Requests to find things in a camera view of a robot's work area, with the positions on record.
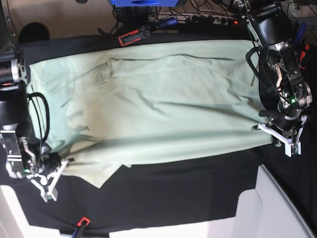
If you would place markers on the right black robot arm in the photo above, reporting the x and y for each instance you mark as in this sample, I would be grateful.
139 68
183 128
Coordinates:
31 162

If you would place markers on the white power strip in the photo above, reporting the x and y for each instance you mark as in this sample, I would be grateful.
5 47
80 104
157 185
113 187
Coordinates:
197 18

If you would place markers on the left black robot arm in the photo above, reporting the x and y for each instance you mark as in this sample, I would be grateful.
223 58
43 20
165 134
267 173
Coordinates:
275 63

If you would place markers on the light green T-shirt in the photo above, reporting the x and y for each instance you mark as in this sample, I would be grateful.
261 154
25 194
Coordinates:
149 104

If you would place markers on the blue plastic box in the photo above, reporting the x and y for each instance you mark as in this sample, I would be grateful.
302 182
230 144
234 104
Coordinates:
151 3

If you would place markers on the orange black clamp top centre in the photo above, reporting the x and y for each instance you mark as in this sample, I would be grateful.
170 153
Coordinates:
145 31

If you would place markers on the white foam board left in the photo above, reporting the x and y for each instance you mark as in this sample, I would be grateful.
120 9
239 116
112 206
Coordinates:
13 222

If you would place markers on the orange blue clamp bottom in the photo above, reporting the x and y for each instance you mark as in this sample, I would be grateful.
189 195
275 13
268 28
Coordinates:
81 226

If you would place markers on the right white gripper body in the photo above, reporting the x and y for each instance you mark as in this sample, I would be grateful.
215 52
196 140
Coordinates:
46 184

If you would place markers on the orange black clamp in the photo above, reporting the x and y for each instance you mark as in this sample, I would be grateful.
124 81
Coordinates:
145 31
303 47

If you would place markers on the orange black clamp top right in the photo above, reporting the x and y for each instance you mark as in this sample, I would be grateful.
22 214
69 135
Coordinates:
303 47

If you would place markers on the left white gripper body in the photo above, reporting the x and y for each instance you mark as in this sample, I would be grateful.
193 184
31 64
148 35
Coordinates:
292 144

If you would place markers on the round black object on floor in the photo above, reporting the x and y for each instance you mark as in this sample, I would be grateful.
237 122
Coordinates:
34 31

